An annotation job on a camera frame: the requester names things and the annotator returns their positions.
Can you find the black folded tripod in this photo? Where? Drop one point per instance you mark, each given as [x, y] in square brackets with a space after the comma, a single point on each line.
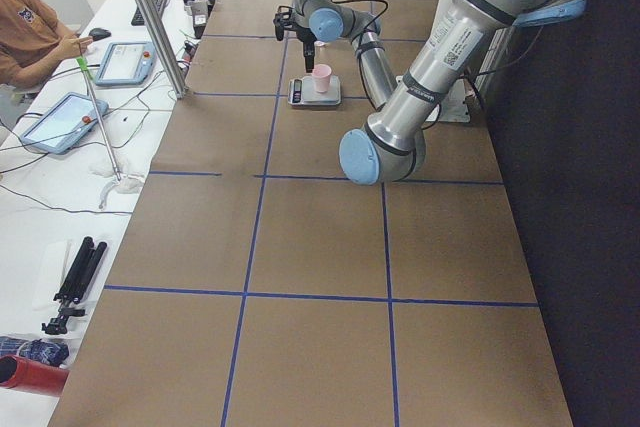
[75, 286]

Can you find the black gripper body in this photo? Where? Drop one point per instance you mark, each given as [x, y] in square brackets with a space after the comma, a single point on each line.
[305, 38]

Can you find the far blue teach pendant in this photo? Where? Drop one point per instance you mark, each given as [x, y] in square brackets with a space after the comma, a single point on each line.
[126, 64]

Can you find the red cylinder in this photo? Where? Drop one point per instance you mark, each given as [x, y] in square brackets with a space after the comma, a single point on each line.
[26, 375]

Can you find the metal rod with green tip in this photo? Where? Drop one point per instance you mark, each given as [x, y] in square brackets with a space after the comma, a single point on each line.
[89, 85]

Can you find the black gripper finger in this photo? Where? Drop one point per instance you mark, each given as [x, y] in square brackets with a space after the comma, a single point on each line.
[308, 53]

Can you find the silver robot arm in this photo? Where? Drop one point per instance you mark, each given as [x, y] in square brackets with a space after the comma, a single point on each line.
[390, 145]

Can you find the person in brown shirt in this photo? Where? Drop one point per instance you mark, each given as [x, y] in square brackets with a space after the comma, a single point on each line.
[34, 42]

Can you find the blue teach pendant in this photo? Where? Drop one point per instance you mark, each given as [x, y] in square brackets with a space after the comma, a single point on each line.
[126, 64]
[62, 126]

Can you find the pink plastic cup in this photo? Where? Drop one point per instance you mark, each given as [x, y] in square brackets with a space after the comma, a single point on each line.
[321, 76]

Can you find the blue patterned cloth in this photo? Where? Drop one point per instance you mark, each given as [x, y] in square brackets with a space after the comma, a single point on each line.
[44, 351]

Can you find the brown paper table cover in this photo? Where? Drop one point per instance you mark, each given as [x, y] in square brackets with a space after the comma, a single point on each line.
[257, 286]

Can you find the black computer mouse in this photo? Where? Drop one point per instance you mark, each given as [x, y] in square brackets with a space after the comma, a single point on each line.
[98, 34]

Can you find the aluminium frame post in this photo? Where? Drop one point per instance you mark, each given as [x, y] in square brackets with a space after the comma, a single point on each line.
[159, 37]

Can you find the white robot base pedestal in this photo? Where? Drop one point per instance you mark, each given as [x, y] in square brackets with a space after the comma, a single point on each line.
[450, 102]

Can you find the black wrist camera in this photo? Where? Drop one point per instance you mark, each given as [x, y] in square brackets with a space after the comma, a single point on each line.
[283, 21]

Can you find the silver kitchen scale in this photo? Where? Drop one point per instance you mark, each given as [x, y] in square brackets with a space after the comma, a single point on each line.
[302, 93]

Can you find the near blue teach pendant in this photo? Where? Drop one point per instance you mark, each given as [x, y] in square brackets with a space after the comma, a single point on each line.
[62, 126]

